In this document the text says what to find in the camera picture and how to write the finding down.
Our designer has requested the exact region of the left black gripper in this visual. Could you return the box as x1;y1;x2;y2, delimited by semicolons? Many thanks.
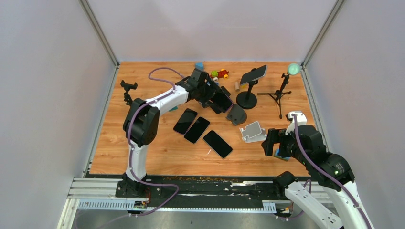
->
197;77;225;109

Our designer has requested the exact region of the purple phone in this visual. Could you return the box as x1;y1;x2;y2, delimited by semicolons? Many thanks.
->
211;92;234;114

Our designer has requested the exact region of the pink phone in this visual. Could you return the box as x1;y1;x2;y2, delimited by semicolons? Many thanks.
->
173;108;198;135

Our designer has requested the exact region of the teal smartphone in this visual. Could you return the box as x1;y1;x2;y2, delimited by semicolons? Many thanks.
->
203;130;233;159

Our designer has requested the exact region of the black round-base clamp stand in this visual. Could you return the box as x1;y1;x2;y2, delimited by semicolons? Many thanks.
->
120;80;138;106

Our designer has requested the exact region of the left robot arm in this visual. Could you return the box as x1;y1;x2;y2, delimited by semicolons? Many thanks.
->
123;68;226;197

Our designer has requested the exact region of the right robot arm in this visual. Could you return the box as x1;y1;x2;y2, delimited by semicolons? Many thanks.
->
261;123;374;229

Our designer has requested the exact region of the black folding phone stand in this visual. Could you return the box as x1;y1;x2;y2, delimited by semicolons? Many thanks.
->
209;86;232;115

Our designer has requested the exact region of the white phone stand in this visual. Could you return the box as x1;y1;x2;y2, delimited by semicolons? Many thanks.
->
239;121;267;143

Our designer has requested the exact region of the grey round phone stand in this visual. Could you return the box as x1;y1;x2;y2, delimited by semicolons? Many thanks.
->
226;104;247;125

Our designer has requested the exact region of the tall black round-base stand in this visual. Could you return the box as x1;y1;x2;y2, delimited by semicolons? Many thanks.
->
236;80;258;109

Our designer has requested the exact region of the phone on tall stand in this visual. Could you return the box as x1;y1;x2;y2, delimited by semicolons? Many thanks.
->
239;65;267;85

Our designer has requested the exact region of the blue lego brick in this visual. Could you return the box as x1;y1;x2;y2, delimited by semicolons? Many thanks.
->
274;149;291;161

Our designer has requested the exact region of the blue triangular block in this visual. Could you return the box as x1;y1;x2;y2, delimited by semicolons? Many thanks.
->
194;62;204;71

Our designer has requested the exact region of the wooden cylinder block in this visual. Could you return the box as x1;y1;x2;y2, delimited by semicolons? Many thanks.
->
234;82;240;92

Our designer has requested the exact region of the black mini tripod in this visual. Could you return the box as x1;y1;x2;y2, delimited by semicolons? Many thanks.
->
257;73;292;119

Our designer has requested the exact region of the green ball on tripod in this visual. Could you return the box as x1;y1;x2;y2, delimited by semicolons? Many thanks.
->
287;63;301;76

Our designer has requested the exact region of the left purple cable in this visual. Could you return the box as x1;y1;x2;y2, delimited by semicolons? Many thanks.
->
126;67;186;212

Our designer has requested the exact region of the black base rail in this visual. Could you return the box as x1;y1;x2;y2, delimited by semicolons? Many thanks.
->
67;174;298;214

